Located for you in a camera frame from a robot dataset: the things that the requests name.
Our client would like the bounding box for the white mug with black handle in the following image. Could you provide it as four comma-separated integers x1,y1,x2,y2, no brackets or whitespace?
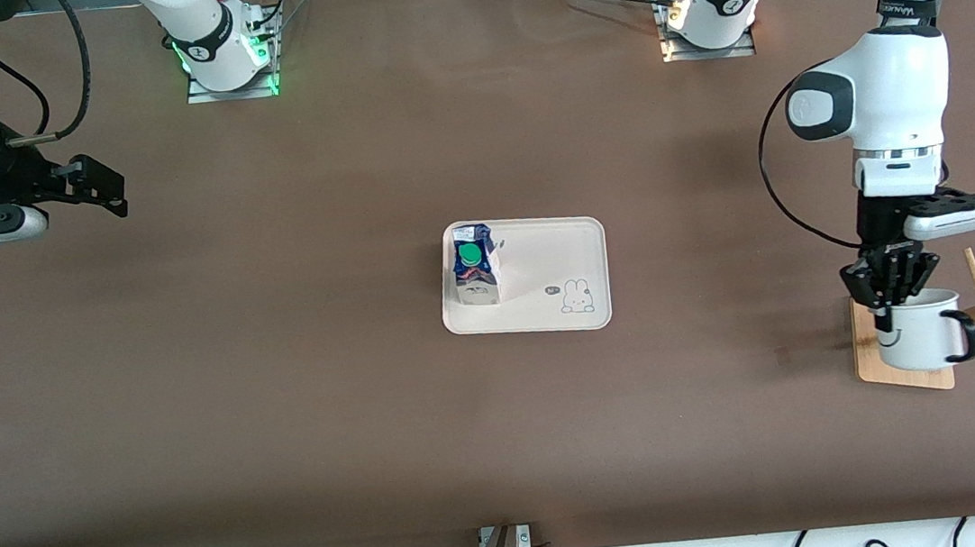
872,284,975,376

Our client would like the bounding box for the blue milk carton green cap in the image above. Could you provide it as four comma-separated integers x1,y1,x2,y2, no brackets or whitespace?
447,221,506,311

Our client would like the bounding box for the beige tray with rabbit print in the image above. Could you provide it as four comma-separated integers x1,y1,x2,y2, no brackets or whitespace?
433,207,616,346

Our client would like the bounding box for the wooden mug stand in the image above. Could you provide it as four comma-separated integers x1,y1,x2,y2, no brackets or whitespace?
844,248,975,400

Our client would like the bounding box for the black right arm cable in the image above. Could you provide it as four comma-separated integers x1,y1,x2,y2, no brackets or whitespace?
0,0,98,149

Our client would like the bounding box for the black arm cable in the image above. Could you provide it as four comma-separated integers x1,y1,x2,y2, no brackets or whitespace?
0,0,98,149
722,0,963,260

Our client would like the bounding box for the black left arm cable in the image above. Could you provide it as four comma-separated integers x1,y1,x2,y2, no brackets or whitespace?
722,0,963,260

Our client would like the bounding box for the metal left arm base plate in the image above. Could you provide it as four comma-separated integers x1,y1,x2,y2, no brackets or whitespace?
653,0,757,66

